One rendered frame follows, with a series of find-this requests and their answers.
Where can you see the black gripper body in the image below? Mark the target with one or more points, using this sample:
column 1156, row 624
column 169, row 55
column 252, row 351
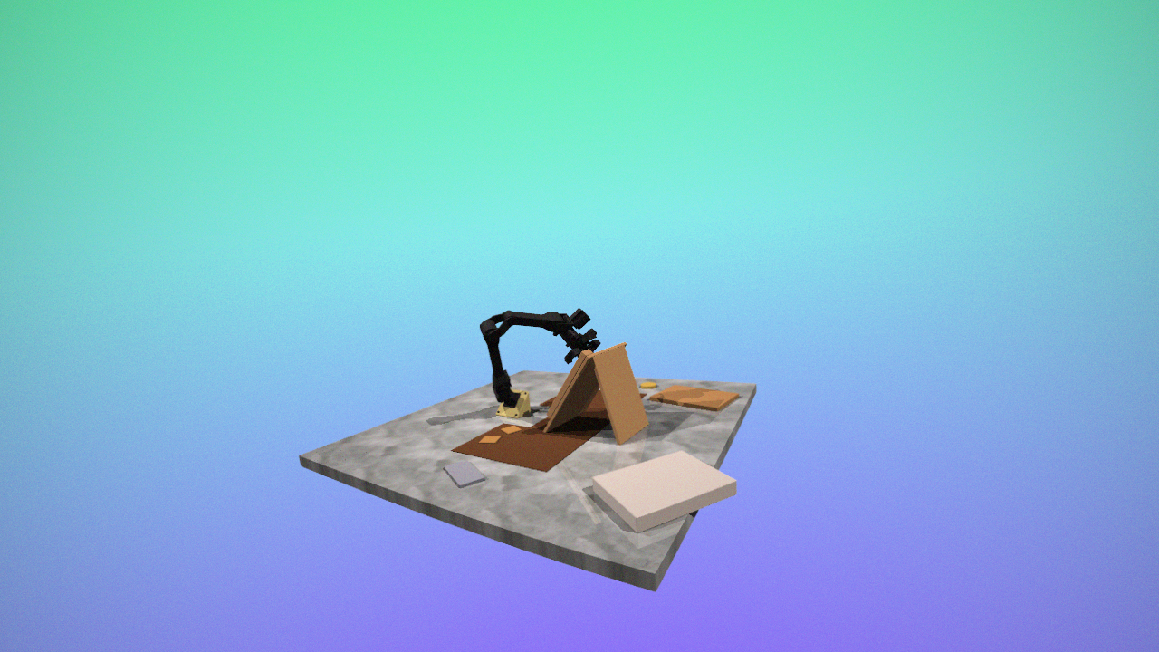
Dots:
column 575, row 349

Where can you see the grey flat square tile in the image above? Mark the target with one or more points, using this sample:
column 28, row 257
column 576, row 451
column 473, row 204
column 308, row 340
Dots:
column 463, row 473

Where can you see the tan flat rectangular card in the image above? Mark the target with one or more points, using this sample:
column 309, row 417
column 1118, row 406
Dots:
column 700, row 398

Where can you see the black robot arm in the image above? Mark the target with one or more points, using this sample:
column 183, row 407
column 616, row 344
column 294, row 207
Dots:
column 558, row 323

